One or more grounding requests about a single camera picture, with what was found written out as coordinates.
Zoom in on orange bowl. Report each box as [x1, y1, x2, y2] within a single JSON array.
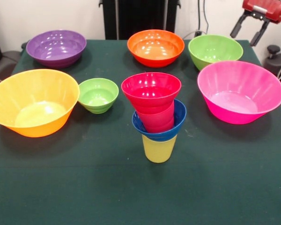
[[127, 29, 185, 68]]

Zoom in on red cup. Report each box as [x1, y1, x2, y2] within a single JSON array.
[[136, 103, 175, 134]]

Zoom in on black round base with knob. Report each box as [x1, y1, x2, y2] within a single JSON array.
[[263, 44, 281, 90]]

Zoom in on large pink bowl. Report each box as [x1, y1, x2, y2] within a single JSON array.
[[197, 60, 281, 125]]

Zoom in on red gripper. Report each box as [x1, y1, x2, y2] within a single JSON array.
[[229, 0, 281, 47]]

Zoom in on small green bowl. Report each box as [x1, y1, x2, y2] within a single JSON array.
[[78, 78, 119, 115]]

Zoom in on large yellow-orange bowl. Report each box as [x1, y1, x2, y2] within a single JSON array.
[[0, 68, 81, 138]]

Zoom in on yellow translucent cup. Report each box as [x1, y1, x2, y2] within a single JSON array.
[[141, 134, 177, 164]]

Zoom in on dark green tablecloth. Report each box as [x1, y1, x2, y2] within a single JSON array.
[[0, 39, 281, 225]]

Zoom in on large light green bowl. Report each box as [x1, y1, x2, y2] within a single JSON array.
[[188, 34, 244, 71]]

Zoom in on purple bowl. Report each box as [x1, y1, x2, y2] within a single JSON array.
[[25, 30, 87, 69]]

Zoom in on small red bowl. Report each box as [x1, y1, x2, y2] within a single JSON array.
[[121, 72, 182, 115]]

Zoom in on black wall cable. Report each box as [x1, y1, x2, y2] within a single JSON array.
[[196, 0, 210, 33]]

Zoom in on small blue bowl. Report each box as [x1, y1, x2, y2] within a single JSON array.
[[132, 98, 187, 142]]

